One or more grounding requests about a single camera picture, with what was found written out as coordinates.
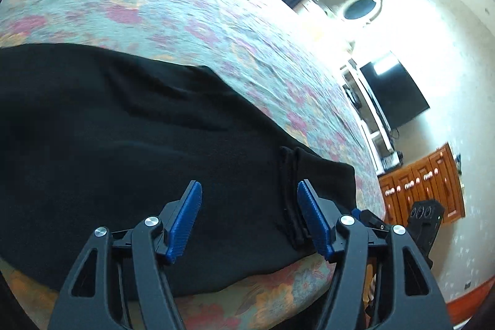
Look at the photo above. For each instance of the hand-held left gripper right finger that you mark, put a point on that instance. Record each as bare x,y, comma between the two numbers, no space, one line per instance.
313,218

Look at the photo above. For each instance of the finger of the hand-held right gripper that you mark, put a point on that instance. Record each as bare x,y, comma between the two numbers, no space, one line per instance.
373,220

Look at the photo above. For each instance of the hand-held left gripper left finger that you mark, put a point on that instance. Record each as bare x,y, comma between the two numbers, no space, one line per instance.
185,221

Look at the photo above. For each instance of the black pants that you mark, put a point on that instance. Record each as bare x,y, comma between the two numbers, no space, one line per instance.
135,140

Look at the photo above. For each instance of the brown wooden cabinet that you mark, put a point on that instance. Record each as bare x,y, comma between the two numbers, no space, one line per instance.
421,183

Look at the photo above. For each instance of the white television stand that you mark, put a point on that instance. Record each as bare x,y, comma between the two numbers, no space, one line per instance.
377,136

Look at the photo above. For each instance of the black flat television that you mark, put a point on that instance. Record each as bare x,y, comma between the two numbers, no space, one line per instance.
394,94

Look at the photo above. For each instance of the oval white vanity mirror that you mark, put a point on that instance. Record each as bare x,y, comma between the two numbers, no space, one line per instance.
360,8

